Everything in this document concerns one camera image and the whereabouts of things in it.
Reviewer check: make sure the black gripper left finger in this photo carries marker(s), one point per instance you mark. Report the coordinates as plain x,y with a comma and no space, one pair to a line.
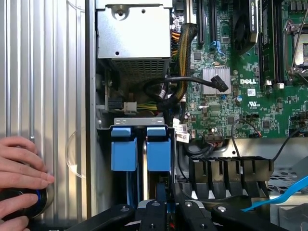
149,216

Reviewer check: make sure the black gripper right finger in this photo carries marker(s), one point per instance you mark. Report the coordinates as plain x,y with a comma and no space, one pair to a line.
192,216

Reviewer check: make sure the empty blue disk carrier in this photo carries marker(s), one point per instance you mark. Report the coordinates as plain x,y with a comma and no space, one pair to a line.
124,154

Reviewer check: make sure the metal disk bay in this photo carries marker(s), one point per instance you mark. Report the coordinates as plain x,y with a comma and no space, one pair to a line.
139,121

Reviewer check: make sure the person's bare hand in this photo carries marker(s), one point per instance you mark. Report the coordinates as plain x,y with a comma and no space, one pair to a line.
21,154

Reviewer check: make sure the black plastic fan shroud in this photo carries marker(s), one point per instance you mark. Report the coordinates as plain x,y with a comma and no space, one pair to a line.
216,163

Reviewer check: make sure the metal optical drive cage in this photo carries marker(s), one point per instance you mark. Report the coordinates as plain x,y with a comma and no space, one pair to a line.
288,216

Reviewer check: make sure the green Dell motherboard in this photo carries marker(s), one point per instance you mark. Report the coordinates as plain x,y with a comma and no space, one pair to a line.
240,113

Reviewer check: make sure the open grey PC case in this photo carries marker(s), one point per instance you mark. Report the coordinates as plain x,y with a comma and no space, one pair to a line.
91,96

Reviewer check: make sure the silver finned heat sink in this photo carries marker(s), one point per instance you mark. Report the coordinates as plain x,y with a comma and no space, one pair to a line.
209,77

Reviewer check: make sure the green RAM stick in slot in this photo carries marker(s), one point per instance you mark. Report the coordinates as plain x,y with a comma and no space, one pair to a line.
267,48

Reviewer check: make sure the grey power supply unit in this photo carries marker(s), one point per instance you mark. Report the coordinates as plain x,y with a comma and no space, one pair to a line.
132,31

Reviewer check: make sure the black graphics card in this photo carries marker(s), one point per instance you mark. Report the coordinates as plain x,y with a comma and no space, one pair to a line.
243,29

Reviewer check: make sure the black expansion slot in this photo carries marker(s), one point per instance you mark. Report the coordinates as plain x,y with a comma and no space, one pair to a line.
201,21
212,19

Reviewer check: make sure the CPU socket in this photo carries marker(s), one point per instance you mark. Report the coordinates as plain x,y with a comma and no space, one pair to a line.
300,53

